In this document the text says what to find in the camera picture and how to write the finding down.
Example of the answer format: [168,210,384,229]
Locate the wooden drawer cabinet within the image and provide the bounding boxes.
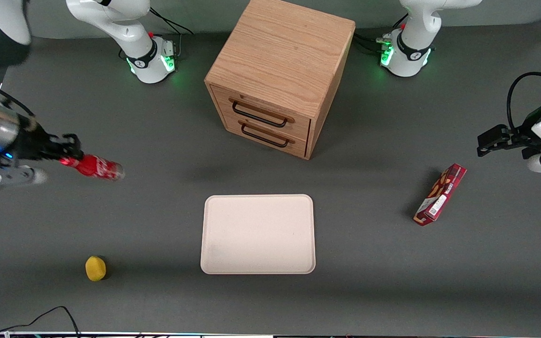
[204,0,356,161]

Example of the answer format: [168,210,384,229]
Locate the black left arm base cables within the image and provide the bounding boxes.
[353,13,410,55]

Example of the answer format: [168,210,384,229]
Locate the red coke bottle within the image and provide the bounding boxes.
[59,154,126,182]

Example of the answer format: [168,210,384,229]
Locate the black left wrist cable loop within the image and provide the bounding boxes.
[506,71,541,133]

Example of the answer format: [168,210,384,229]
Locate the red snack box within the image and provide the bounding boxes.
[413,163,468,227]

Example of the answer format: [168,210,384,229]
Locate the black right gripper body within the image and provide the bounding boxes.
[0,115,54,164]

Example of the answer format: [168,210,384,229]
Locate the black cable at table edge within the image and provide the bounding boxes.
[0,306,81,338]

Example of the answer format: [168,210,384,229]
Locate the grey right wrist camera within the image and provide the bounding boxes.
[0,163,48,194]

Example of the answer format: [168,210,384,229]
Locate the beige rectangular tray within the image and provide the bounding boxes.
[200,194,317,275]

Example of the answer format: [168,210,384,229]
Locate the wooden drawer front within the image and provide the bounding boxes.
[224,114,308,158]
[212,86,312,140]

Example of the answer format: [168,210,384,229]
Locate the yellow lemon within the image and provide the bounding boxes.
[85,255,107,282]

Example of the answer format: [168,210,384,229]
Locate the black right arm base cable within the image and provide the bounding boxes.
[147,7,194,59]

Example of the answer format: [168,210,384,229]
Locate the black metal drawer handle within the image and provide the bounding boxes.
[231,100,289,128]
[240,123,291,148]

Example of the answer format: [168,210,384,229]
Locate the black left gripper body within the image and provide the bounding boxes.
[509,102,541,160]

